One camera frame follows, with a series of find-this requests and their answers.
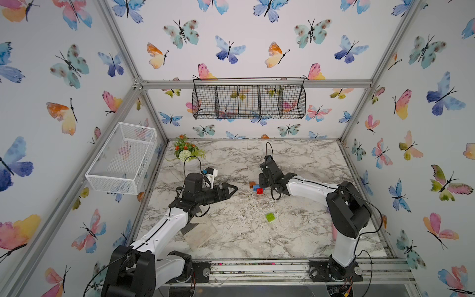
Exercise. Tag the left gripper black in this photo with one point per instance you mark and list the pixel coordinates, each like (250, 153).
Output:
(218, 197)

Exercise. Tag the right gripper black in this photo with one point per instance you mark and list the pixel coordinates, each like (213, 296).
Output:
(260, 179)

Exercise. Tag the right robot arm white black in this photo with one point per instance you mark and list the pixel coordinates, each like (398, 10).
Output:
(350, 214)

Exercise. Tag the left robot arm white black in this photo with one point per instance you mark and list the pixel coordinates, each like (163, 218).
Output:
(136, 270)

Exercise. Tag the green lego brick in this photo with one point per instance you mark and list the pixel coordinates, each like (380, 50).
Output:
(270, 217)

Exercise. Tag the flower plant white pot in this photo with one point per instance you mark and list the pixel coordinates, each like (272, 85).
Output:
(188, 154)

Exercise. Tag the white mesh basket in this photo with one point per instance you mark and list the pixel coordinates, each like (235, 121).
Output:
(122, 162)

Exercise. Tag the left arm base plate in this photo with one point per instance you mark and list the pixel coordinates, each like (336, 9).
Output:
(195, 272)

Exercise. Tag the aluminium front rail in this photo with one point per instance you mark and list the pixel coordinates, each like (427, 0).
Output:
(232, 272)

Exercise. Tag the black wire basket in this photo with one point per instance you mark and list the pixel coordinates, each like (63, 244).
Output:
(251, 99)

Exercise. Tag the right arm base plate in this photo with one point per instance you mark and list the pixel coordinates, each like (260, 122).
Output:
(332, 271)

